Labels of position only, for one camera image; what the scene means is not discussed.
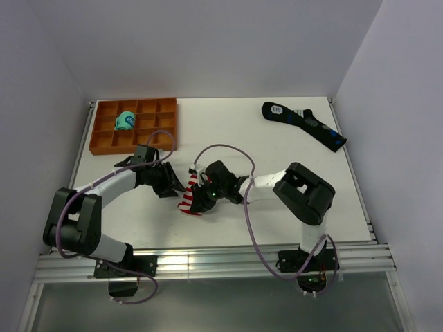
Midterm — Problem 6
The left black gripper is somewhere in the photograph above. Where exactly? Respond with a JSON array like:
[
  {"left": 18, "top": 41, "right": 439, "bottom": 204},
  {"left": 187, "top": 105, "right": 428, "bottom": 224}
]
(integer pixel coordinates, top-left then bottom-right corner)
[{"left": 145, "top": 162, "right": 186, "bottom": 199}]

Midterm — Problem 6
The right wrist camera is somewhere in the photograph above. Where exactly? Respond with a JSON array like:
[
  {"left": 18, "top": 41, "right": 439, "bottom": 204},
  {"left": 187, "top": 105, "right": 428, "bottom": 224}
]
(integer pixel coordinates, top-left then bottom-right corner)
[{"left": 188, "top": 164, "right": 206, "bottom": 176}]

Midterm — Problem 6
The red white striped sock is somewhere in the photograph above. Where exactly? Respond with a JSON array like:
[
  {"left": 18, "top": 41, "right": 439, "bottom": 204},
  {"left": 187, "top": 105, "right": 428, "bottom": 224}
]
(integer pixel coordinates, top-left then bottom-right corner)
[{"left": 177, "top": 174, "right": 202, "bottom": 216}]

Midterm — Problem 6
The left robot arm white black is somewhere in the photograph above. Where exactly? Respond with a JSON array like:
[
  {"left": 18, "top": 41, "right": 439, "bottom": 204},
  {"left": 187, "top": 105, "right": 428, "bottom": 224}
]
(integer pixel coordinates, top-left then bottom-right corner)
[{"left": 42, "top": 145, "right": 186, "bottom": 276}]

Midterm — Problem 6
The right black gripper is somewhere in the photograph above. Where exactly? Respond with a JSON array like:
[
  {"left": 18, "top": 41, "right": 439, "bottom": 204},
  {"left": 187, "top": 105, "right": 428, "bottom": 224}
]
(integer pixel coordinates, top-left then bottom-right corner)
[{"left": 191, "top": 178, "right": 227, "bottom": 214}]

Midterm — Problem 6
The aluminium table frame rail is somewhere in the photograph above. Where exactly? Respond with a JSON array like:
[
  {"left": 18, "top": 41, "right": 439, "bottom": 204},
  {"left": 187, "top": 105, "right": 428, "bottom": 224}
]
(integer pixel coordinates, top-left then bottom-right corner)
[{"left": 37, "top": 97, "right": 395, "bottom": 282}]

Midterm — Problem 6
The rolled teal sock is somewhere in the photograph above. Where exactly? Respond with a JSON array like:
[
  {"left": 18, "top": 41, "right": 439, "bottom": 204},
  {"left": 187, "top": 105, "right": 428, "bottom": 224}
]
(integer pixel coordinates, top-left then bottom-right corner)
[{"left": 114, "top": 111, "right": 135, "bottom": 131}]

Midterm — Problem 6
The black blue patterned sock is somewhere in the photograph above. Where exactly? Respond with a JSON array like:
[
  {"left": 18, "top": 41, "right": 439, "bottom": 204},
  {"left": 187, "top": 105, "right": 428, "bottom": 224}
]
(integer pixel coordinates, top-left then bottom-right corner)
[{"left": 261, "top": 102, "right": 347, "bottom": 152}]

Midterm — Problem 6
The orange compartment tray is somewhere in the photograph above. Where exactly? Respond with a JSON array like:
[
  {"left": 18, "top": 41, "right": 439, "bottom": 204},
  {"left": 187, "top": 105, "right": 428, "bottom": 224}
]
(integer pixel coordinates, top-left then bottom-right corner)
[{"left": 89, "top": 98, "right": 178, "bottom": 156}]

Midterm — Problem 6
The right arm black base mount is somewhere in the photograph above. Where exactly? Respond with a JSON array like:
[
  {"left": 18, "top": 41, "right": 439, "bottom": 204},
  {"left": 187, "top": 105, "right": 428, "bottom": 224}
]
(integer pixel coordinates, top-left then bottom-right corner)
[{"left": 275, "top": 247, "right": 340, "bottom": 294}]

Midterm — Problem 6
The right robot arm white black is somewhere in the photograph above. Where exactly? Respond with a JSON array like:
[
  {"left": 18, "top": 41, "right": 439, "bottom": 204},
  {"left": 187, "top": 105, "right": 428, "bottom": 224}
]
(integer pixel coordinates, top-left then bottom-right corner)
[{"left": 179, "top": 160, "right": 336, "bottom": 270}]

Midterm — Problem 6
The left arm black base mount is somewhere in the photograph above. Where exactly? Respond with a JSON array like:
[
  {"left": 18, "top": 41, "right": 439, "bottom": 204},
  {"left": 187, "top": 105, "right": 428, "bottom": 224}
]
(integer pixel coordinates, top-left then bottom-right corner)
[{"left": 93, "top": 255, "right": 159, "bottom": 305}]

